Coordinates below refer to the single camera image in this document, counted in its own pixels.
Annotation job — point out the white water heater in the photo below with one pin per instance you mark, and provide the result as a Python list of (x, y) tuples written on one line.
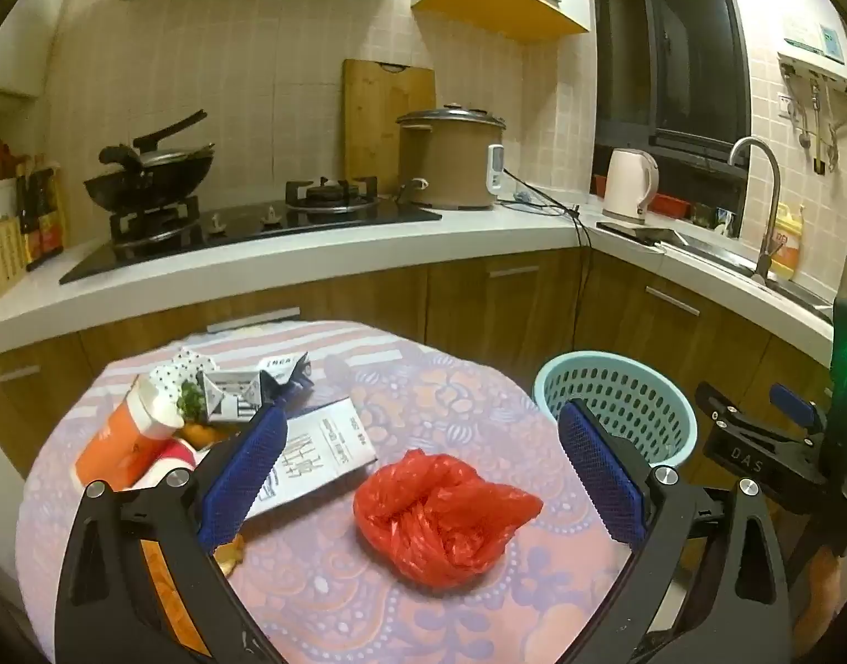
[(807, 36)]

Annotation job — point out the white power meter plug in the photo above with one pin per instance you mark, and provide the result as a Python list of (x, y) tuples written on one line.
[(495, 169)]

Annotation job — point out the orange white paper cup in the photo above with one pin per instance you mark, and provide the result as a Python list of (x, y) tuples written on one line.
[(135, 433)]

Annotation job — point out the red plastic bag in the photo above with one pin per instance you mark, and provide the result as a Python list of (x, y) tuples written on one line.
[(436, 519)]

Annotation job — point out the teal plastic waste basket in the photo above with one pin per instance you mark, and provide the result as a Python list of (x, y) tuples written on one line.
[(629, 399)]

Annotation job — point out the white electric kettle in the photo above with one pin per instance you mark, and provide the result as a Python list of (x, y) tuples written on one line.
[(631, 185)]

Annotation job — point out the brown rice cooker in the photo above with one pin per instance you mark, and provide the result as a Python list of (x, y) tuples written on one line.
[(443, 157)]

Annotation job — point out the blue milk carton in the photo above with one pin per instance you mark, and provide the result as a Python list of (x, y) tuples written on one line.
[(235, 396)]

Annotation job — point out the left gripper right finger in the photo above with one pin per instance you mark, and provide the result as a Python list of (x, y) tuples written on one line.
[(704, 581)]

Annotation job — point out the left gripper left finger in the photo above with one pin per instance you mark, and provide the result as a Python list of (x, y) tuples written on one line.
[(107, 607)]

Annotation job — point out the black gas stove top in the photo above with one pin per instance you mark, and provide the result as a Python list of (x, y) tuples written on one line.
[(181, 228)]

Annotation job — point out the dark window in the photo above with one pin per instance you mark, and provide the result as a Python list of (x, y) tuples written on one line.
[(672, 78)]

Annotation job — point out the woven basket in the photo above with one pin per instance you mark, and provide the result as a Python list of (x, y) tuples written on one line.
[(12, 265)]

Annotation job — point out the yellow dish soap bottle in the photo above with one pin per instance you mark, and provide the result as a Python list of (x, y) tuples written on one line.
[(787, 241)]

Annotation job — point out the polka dot paper wrapper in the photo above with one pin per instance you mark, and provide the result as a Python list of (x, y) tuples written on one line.
[(185, 366)]

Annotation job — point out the dark sauce bottles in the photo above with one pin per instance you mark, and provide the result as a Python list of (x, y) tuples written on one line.
[(41, 227)]

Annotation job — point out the green leafy vegetable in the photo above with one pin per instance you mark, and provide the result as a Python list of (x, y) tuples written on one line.
[(191, 403)]

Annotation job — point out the wooden cutting board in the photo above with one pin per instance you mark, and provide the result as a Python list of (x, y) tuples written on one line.
[(375, 94)]

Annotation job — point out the person right hand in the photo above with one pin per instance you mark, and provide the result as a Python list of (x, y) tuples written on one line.
[(824, 581)]

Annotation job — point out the black wok with lid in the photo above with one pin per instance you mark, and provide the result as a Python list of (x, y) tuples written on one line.
[(143, 176)]

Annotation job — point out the white milk carton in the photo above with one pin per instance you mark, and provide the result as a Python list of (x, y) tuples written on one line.
[(322, 446)]

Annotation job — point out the floral pink tablecloth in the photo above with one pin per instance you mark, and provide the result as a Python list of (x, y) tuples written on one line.
[(303, 571)]

